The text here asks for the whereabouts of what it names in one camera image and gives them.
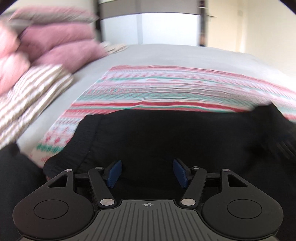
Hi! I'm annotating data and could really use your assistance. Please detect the white grey wardrobe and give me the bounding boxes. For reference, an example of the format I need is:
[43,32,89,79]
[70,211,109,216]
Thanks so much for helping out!
[97,0,206,47]

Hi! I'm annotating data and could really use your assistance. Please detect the black pants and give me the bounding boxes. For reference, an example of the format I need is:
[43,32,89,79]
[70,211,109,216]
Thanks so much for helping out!
[43,103,296,209]

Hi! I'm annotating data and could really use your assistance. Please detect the dark cloth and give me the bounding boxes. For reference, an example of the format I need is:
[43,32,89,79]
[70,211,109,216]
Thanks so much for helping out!
[0,144,45,241]

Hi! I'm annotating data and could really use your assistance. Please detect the pink pillow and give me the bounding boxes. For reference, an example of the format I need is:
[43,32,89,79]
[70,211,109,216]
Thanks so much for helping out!
[32,42,109,69]
[0,23,31,95]
[20,23,101,55]

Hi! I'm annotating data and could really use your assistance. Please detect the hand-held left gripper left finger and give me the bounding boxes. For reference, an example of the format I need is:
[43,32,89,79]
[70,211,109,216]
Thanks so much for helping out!
[47,160,122,208]

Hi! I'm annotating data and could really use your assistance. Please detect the bed with grey cover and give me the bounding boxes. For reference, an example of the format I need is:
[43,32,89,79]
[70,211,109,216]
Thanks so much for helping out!
[16,44,296,158]

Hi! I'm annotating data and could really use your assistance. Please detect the patterned red green blanket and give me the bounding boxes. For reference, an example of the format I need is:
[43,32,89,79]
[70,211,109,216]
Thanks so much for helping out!
[30,65,296,169]

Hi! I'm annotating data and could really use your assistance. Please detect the striped beige pillow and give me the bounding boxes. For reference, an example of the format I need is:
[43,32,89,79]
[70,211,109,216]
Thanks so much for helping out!
[0,74,74,150]
[0,64,66,112]

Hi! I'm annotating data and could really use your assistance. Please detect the beige folded cloth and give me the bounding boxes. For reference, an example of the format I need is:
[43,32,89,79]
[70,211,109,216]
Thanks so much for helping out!
[100,42,129,55]

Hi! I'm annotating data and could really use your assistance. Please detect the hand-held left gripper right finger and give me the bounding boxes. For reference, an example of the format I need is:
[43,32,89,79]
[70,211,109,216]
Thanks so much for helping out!
[173,159,250,207]

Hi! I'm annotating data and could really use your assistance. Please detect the cream door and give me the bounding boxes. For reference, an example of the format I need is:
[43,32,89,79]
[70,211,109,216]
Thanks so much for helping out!
[206,0,243,52]

